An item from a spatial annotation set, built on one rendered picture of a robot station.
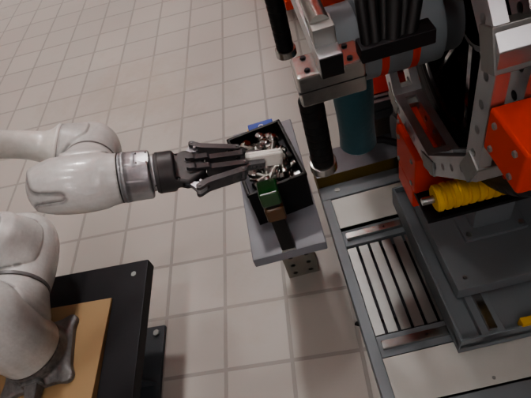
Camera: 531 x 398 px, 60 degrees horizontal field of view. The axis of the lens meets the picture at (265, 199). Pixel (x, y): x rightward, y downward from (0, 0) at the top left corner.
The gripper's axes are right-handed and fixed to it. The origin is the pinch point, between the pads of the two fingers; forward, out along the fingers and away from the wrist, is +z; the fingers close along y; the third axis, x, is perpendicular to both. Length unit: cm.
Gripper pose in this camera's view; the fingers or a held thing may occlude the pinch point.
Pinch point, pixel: (264, 158)
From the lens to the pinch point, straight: 86.4
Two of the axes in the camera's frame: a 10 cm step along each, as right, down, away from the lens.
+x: -0.3, 6.7, 7.4
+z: 9.7, -1.5, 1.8
